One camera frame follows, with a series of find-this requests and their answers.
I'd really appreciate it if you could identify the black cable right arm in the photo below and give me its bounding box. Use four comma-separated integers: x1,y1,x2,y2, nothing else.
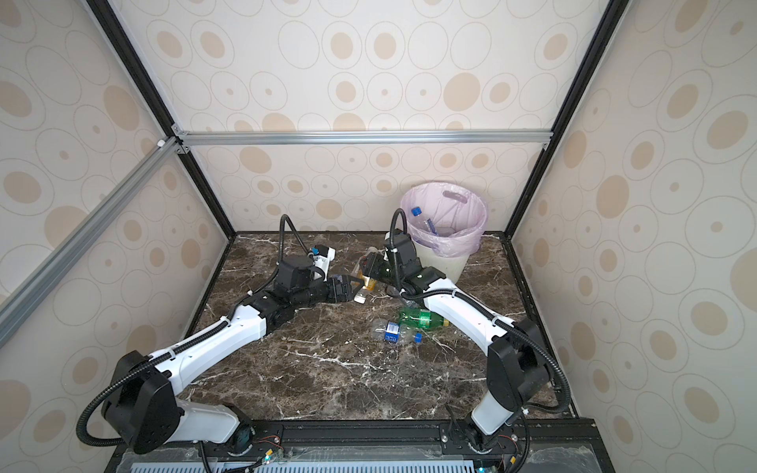
386,208,573,473

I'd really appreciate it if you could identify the small crushed bottle blue cap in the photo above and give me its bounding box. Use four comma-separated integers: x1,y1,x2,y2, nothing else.
370,319,423,346

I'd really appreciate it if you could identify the aluminium rail left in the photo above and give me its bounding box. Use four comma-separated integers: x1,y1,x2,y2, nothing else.
1,137,179,345

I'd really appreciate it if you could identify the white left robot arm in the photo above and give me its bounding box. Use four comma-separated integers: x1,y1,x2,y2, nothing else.
77,256,364,453

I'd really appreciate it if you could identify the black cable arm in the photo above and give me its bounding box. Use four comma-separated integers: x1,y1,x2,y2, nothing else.
386,208,573,473
75,214,315,447

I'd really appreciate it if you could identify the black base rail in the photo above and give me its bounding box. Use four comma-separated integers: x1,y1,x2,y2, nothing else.
106,419,613,472

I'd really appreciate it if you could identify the orange red label bottle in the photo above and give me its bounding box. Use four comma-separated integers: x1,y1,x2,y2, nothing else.
352,268,377,305

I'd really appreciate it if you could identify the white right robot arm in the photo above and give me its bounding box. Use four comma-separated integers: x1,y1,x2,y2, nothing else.
359,232,552,438

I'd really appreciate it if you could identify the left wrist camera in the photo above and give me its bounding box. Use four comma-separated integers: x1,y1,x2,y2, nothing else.
310,244,336,281

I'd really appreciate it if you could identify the green bottle yellow cap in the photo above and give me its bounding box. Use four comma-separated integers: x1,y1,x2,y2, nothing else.
398,307,451,331

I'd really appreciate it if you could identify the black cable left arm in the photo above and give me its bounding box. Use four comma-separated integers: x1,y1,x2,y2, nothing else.
75,214,315,447

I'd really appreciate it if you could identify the white waste bin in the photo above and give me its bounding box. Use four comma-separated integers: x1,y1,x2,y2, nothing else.
415,244,469,283

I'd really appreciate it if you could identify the pink bin liner bag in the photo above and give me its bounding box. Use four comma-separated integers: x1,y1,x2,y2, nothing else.
400,181,488,257

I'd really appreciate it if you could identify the horizontal aluminium rail back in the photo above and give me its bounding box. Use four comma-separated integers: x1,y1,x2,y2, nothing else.
179,129,552,146

